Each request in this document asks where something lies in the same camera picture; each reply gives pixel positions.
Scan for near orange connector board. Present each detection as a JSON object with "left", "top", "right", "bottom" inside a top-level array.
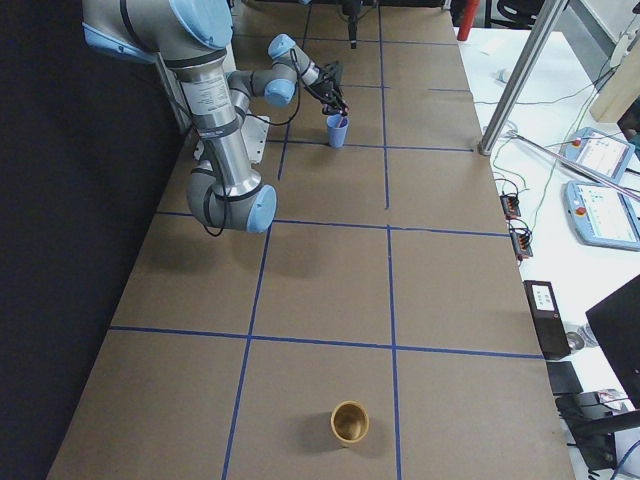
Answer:
[{"left": 509, "top": 226, "right": 533, "bottom": 261}]

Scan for aluminium frame post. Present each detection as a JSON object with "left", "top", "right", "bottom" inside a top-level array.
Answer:
[{"left": 478, "top": 0, "right": 568, "bottom": 156}]

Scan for yellow brown cup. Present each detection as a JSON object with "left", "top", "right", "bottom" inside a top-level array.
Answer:
[{"left": 330, "top": 400, "right": 370, "bottom": 448}]

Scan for black monitor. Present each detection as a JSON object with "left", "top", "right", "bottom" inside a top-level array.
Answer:
[{"left": 586, "top": 283, "right": 639, "bottom": 408}]

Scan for long metal rod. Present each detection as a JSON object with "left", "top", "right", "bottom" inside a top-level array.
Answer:
[{"left": 506, "top": 130, "right": 640, "bottom": 202}]

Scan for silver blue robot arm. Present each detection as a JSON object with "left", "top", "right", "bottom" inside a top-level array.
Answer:
[{"left": 82, "top": 0, "right": 348, "bottom": 236}]

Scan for white pillar with base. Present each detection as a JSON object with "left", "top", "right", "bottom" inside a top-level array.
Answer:
[{"left": 223, "top": 44, "right": 269, "bottom": 165}]

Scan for near teach pendant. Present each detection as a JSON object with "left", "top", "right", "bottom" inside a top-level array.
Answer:
[{"left": 562, "top": 181, "right": 639, "bottom": 252}]

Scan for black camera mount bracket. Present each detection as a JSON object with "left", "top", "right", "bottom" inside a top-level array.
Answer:
[{"left": 322, "top": 61, "right": 343, "bottom": 88}]

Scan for blue plastic cup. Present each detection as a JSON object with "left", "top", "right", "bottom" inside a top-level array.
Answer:
[{"left": 326, "top": 114, "right": 349, "bottom": 148}]

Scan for orange connector board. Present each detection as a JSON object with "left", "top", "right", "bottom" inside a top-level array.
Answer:
[
  {"left": 509, "top": 226, "right": 533, "bottom": 261},
  {"left": 500, "top": 193, "right": 521, "bottom": 220}
]

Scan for teach pendant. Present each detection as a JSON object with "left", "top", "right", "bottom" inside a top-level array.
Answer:
[
  {"left": 562, "top": 181, "right": 639, "bottom": 252},
  {"left": 560, "top": 127, "right": 635, "bottom": 184}
]

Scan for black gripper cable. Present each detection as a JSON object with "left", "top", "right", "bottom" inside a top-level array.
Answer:
[{"left": 201, "top": 47, "right": 346, "bottom": 238}]

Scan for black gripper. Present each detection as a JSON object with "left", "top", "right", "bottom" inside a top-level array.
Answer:
[{"left": 313, "top": 80, "right": 347, "bottom": 113}]

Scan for far teach pendant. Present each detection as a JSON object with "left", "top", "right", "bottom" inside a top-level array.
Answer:
[{"left": 560, "top": 127, "right": 635, "bottom": 184}]

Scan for far orange connector board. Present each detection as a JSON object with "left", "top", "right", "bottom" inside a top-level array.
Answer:
[{"left": 500, "top": 193, "right": 521, "bottom": 220}]

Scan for black box with label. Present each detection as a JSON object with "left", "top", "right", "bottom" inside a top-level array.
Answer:
[{"left": 523, "top": 280, "right": 571, "bottom": 360}]

